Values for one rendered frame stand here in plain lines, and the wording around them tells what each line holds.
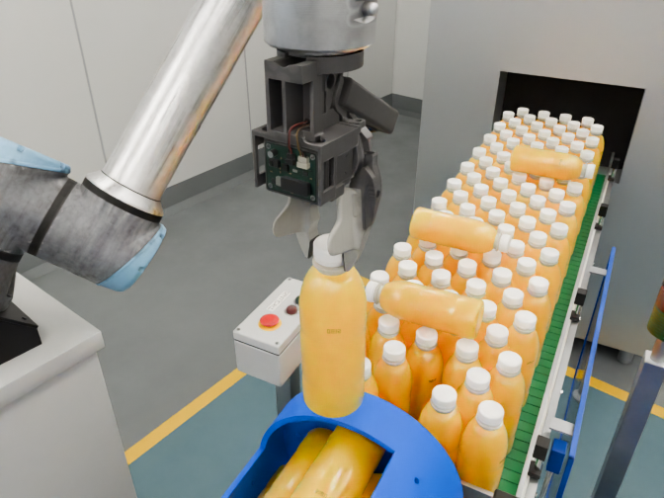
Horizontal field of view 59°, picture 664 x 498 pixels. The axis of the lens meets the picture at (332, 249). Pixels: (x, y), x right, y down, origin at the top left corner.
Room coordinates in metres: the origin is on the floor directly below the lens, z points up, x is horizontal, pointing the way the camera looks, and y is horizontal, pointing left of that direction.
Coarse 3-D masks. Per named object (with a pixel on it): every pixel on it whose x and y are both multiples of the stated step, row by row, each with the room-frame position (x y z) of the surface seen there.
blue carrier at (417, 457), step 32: (288, 416) 0.54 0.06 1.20; (320, 416) 0.52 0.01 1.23; (352, 416) 0.51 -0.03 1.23; (384, 416) 0.51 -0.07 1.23; (288, 448) 0.60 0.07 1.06; (384, 448) 0.47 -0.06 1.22; (416, 448) 0.48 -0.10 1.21; (256, 480) 0.54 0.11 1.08; (384, 480) 0.43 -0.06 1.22; (416, 480) 0.45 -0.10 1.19; (448, 480) 0.47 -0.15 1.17
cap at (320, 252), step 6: (324, 234) 0.52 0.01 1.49; (318, 240) 0.51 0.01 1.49; (324, 240) 0.51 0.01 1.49; (318, 246) 0.49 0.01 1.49; (324, 246) 0.50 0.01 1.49; (318, 252) 0.49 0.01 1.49; (324, 252) 0.49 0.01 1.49; (318, 258) 0.49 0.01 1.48; (324, 258) 0.49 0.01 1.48; (330, 258) 0.48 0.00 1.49; (336, 258) 0.48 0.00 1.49; (342, 258) 0.49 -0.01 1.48; (324, 264) 0.49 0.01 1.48; (330, 264) 0.48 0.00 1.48; (336, 264) 0.48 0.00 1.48; (342, 264) 0.49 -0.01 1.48
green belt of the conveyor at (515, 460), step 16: (592, 192) 1.82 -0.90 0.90; (592, 208) 1.70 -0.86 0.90; (576, 240) 1.50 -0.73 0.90; (576, 256) 1.41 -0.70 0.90; (576, 272) 1.33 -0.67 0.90; (560, 304) 1.18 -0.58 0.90; (560, 320) 1.12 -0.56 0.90; (544, 352) 1.00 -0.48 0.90; (544, 368) 0.95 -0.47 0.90; (544, 384) 0.90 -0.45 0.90; (528, 400) 0.86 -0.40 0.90; (528, 416) 0.81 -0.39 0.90; (528, 432) 0.77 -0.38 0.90; (512, 448) 0.74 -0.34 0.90; (528, 448) 0.74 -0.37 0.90; (512, 464) 0.70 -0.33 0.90; (512, 480) 0.67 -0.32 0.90
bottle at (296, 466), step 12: (312, 432) 0.56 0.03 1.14; (324, 432) 0.56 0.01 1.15; (300, 444) 0.55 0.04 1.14; (312, 444) 0.54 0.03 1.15; (324, 444) 0.54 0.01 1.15; (300, 456) 0.52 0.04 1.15; (312, 456) 0.52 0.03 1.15; (288, 468) 0.50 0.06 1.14; (300, 468) 0.50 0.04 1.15; (276, 480) 0.49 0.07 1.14; (288, 480) 0.48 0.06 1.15; (300, 480) 0.48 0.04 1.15; (276, 492) 0.47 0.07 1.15; (288, 492) 0.46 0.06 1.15
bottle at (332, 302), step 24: (312, 288) 0.48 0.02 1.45; (336, 288) 0.48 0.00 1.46; (360, 288) 0.49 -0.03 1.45; (312, 312) 0.47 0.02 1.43; (336, 312) 0.47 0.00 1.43; (360, 312) 0.48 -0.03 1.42; (312, 336) 0.47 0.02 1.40; (336, 336) 0.47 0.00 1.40; (360, 336) 0.48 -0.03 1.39; (312, 360) 0.47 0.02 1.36; (336, 360) 0.47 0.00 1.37; (360, 360) 0.48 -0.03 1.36; (312, 384) 0.47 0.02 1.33; (336, 384) 0.46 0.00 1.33; (360, 384) 0.48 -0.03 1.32; (312, 408) 0.47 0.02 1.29; (336, 408) 0.46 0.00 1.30
